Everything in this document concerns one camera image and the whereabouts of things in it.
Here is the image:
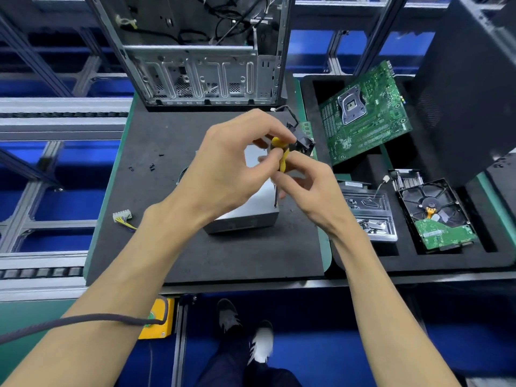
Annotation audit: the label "black cooling fan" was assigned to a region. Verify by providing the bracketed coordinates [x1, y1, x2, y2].
[270, 106, 316, 154]

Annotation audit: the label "yellow button box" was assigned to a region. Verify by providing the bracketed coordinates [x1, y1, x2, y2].
[137, 296, 177, 341]

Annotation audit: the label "black foam parts tray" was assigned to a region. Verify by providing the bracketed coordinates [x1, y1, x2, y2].
[298, 0, 516, 273]

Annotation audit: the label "aluminium conveyor frame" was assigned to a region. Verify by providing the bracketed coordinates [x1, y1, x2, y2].
[0, 0, 516, 299]

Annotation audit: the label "clear plastic screw tray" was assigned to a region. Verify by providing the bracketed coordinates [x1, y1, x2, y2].
[339, 181, 399, 243]

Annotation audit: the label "person's right forearm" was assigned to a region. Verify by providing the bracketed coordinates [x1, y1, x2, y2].
[334, 221, 461, 387]

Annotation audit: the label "person's left forearm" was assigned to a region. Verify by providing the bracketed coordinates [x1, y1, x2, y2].
[4, 201, 219, 387]

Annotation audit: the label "silver computer tower chassis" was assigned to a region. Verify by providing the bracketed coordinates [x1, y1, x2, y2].
[83, 0, 295, 110]

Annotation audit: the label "silver heatsink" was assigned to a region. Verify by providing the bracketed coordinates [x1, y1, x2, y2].
[389, 168, 426, 192]

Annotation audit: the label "person's right hand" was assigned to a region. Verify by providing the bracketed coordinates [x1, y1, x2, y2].
[270, 149, 360, 239]

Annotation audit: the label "person's right shoe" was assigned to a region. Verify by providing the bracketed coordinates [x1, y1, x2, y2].
[247, 320, 275, 366]

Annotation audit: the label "person's left hand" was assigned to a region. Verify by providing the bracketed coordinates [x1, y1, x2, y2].
[173, 109, 298, 226]

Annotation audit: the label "green motherboard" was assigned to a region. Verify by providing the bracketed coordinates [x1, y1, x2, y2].
[318, 60, 413, 166]

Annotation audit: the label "black foam work mat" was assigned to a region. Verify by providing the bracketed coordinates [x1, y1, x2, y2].
[84, 76, 332, 287]

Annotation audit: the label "yellow handled screwdriver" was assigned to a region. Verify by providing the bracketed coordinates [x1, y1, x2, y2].
[270, 137, 291, 208]

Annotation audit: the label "person's left shoe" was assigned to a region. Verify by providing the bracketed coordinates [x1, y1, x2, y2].
[216, 298, 241, 334]

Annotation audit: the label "black computer side panel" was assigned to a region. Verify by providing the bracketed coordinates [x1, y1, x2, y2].
[411, 0, 516, 190]

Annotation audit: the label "person's shoe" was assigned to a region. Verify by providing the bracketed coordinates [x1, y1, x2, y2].
[216, 298, 241, 334]
[247, 320, 275, 366]

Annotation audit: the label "small black screws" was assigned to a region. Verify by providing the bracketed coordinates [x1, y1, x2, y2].
[129, 153, 166, 176]

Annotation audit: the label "person's dark trousers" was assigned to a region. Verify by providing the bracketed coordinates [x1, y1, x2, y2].
[193, 326, 303, 387]

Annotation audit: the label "grey power supply cover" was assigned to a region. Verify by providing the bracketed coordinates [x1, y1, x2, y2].
[197, 145, 282, 234]

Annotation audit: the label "black hard disk drive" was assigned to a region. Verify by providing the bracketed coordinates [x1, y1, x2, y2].
[398, 178, 478, 253]

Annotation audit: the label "thin black cable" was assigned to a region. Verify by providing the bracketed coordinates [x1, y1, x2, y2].
[0, 298, 170, 345]

